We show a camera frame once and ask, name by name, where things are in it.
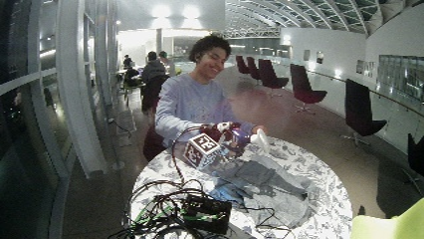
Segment dark red and white soft toy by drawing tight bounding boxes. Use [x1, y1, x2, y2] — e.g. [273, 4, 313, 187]
[200, 120, 243, 143]

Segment white cube with black markers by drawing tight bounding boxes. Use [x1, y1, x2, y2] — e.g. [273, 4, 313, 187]
[182, 132, 222, 170]

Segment dark red swivel chair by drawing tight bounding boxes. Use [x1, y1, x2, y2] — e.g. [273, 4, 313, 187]
[406, 132, 424, 197]
[245, 56, 262, 82]
[234, 55, 251, 76]
[257, 58, 290, 98]
[343, 78, 390, 147]
[289, 63, 328, 115]

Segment grey cloth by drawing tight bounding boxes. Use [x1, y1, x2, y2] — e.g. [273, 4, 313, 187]
[206, 154, 315, 230]

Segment person in light blue sweater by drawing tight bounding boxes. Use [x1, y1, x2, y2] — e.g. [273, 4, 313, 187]
[154, 34, 269, 149]

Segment blue cloth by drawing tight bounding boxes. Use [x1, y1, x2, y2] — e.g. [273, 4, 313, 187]
[209, 183, 249, 204]

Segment white floral patterned tablecloth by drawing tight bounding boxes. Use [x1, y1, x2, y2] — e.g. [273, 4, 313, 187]
[129, 135, 355, 239]

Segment black electronics box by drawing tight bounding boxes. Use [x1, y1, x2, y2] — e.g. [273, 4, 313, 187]
[182, 194, 233, 235]

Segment white column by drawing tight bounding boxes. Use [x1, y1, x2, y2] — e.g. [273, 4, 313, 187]
[55, 0, 110, 178]

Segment light green chair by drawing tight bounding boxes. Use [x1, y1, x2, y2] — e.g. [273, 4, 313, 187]
[350, 196, 424, 239]

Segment black glove cable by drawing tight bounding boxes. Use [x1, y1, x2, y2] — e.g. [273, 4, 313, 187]
[170, 125, 206, 184]

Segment wall handrail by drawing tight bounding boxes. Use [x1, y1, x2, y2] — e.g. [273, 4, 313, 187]
[307, 69, 424, 118]

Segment wall picture group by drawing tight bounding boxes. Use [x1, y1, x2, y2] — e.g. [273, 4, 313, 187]
[355, 59, 378, 80]

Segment bundle of black cables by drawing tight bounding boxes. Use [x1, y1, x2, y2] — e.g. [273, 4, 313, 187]
[108, 178, 231, 239]

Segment large glass wall panel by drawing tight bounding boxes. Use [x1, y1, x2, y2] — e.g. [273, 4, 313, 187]
[376, 54, 424, 102]

